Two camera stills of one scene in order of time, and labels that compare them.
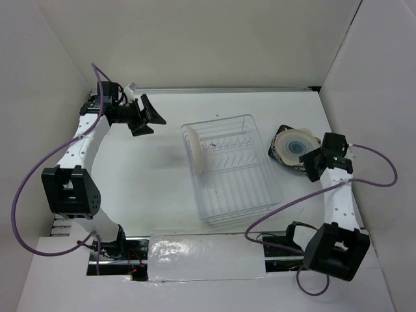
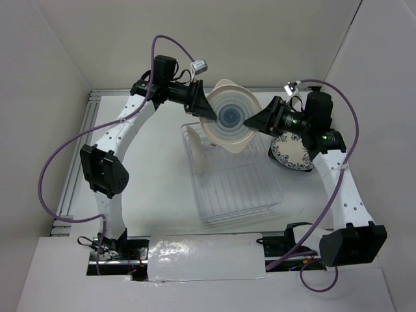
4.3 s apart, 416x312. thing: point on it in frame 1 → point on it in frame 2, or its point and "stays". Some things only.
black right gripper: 308,158 → 269,119
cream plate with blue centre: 291,144 → 233,104
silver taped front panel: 175,256 stays
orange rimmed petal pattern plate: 197,150 stays
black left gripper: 147,114 → 196,103
